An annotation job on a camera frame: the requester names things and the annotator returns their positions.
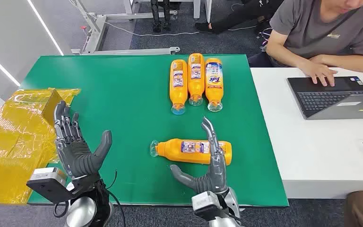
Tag person's right hand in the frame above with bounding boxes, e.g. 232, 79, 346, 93
300, 61, 339, 87

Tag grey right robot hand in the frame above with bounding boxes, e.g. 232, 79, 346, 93
169, 116, 229, 195

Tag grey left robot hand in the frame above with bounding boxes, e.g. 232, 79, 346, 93
53, 100, 113, 181

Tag orange Tide detergent bottle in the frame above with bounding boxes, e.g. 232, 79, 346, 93
149, 138, 233, 166

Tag orange bottle showing Tide logo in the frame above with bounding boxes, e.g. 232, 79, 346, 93
204, 58, 225, 113

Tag orange bottle with blue-tinted cap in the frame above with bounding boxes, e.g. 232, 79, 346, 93
169, 59, 189, 115

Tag orange bottle with clear cap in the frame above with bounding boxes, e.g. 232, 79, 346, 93
187, 52, 206, 107

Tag dark grey laptop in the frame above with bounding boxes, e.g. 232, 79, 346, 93
287, 76, 363, 121

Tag person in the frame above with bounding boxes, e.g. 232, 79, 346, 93
195, 0, 284, 35
247, 0, 363, 87

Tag yellow plastic wrapped box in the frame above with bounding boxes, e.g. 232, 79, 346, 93
0, 87, 81, 205

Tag green table cover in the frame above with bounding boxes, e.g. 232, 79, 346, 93
20, 53, 290, 208

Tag white desk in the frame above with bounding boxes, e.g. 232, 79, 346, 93
250, 66, 363, 200

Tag white light strip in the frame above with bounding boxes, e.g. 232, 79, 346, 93
0, 45, 21, 87
26, 0, 65, 56

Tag white table legs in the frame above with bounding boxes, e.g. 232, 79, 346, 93
123, 0, 213, 23

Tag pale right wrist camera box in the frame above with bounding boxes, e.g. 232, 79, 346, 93
191, 191, 229, 221

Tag coloured cable bundle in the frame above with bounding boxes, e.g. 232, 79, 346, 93
256, 26, 274, 48

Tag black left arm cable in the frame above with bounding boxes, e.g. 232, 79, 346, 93
105, 170, 127, 227

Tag white metal stand frame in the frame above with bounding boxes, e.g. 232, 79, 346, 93
69, 0, 181, 56

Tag white floor cable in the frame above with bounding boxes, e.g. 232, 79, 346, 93
72, 0, 258, 37

